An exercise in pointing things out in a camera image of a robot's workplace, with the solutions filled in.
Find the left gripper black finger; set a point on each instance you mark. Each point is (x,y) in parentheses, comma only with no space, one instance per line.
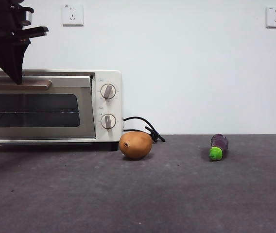
(9,58)

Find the brown potato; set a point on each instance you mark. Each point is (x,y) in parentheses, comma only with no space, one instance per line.
(135,145)

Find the beige oven knob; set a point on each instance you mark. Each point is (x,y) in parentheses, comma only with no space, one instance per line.
(108,91)
(108,121)

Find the white toaster oven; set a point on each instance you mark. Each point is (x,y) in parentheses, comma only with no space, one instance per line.
(115,80)

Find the purple toy eggplant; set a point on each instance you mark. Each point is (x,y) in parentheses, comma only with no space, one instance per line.
(219,144)

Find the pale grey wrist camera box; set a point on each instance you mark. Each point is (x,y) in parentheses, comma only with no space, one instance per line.
(28,17)

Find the white wall socket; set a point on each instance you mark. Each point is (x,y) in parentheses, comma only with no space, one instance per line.
(275,17)
(73,15)

